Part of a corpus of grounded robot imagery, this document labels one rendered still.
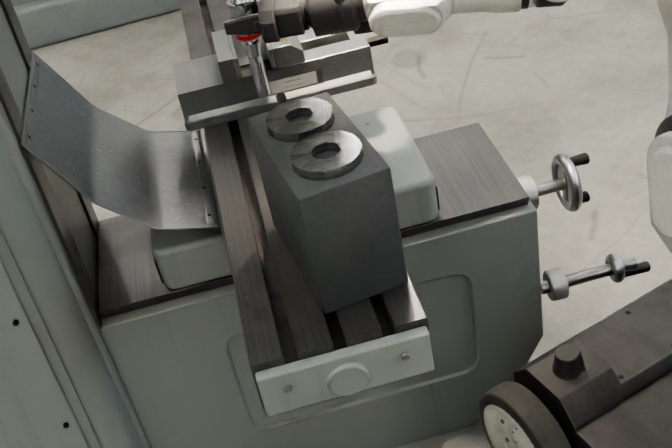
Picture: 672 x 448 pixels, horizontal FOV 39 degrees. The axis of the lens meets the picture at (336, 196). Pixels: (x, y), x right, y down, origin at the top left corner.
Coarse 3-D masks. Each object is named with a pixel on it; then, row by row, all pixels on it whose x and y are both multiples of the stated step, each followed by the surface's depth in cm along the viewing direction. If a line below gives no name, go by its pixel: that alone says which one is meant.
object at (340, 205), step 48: (288, 144) 120; (336, 144) 116; (288, 192) 115; (336, 192) 112; (384, 192) 114; (288, 240) 129; (336, 240) 115; (384, 240) 118; (336, 288) 119; (384, 288) 122
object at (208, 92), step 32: (224, 32) 169; (352, 32) 170; (192, 64) 170; (224, 64) 160; (320, 64) 164; (352, 64) 165; (192, 96) 162; (224, 96) 163; (256, 96) 165; (288, 96) 165; (192, 128) 164
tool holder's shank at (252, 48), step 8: (256, 40) 153; (248, 48) 153; (256, 48) 153; (248, 56) 154; (256, 56) 154; (256, 64) 155; (256, 72) 156; (264, 72) 156; (256, 80) 157; (264, 80) 157; (256, 88) 158; (264, 88) 158; (264, 96) 158
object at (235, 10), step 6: (228, 0) 150; (252, 0) 148; (228, 6) 149; (234, 6) 148; (240, 6) 147; (246, 6) 148; (252, 6) 148; (234, 12) 148; (240, 12) 148; (246, 12) 148; (252, 12) 149; (234, 18) 149
